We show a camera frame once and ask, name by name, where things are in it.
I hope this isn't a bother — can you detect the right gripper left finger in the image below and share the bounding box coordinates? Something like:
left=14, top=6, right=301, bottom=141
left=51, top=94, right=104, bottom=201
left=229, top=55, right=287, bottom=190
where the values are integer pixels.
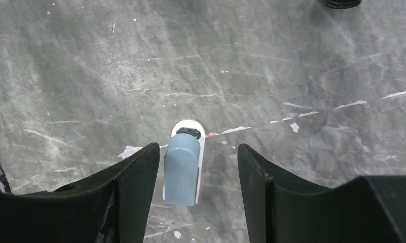
left=0, top=143, right=160, bottom=242

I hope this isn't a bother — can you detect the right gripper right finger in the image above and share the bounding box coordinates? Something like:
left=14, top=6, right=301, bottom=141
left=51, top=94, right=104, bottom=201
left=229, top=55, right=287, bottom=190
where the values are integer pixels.
left=238, top=144, right=406, bottom=242

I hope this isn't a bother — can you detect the blue mini stapler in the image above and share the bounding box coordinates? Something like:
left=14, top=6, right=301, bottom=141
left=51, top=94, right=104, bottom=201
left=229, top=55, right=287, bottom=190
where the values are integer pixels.
left=163, top=118, right=206, bottom=207

